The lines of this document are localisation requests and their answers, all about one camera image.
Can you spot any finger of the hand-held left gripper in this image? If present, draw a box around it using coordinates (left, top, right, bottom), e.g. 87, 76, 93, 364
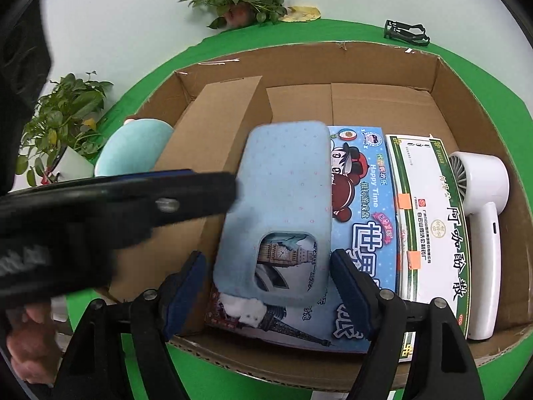
0, 169, 239, 242

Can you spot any teal and pink plush toy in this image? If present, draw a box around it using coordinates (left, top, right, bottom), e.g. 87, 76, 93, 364
94, 117, 175, 178

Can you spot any light blue phone case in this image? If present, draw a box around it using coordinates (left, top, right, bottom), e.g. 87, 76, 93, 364
212, 121, 334, 308

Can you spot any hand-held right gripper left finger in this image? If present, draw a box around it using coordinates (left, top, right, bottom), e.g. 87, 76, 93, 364
54, 251, 208, 400

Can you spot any blue cartoon game box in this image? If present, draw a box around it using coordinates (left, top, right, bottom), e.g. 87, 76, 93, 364
204, 126, 398, 355

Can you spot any person's left hand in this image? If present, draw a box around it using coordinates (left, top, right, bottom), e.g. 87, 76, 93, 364
6, 302, 57, 386

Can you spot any white and green medicine box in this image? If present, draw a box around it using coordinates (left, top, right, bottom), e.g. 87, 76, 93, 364
384, 133, 473, 363

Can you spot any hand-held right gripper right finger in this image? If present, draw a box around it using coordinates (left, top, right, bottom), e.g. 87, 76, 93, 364
331, 249, 486, 400

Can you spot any large cardboard box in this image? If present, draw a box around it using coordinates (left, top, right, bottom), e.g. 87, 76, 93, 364
100, 41, 533, 393

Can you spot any white hand-held fan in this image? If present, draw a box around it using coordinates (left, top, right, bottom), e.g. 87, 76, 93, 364
449, 151, 511, 341

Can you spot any black plastic bracket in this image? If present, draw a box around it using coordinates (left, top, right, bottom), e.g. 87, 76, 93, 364
384, 19, 431, 46

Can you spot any potted plant in white pot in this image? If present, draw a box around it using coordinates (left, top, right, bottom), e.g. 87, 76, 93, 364
17, 71, 114, 187

